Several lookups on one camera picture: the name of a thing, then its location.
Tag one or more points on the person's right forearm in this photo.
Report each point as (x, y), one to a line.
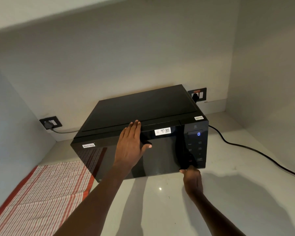
(216, 213)

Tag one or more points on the white text label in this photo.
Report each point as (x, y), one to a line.
(88, 145)

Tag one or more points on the black wall socket white switch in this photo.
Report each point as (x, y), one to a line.
(55, 121)

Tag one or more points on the person's left thumb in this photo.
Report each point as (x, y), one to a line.
(146, 146)

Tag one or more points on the person's right hand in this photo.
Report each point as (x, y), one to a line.
(193, 181)

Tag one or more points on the black microwave oven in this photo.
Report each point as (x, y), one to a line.
(127, 108)

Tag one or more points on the small white code sticker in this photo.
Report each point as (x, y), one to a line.
(199, 118)

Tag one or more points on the red striped white cloth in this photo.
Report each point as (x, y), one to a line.
(39, 196)

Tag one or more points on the person's left hand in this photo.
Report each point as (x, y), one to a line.
(129, 146)

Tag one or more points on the person's right thumb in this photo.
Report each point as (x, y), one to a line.
(183, 171)

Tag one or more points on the grey power plug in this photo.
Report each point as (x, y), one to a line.
(48, 124)

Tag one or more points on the white pictogram sticker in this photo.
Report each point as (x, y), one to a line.
(162, 131)

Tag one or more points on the black wall socket red switch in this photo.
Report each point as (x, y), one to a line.
(202, 94)

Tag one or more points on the person's left forearm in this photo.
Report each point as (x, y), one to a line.
(98, 199)

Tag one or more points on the black power plug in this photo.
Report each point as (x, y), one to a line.
(195, 97)

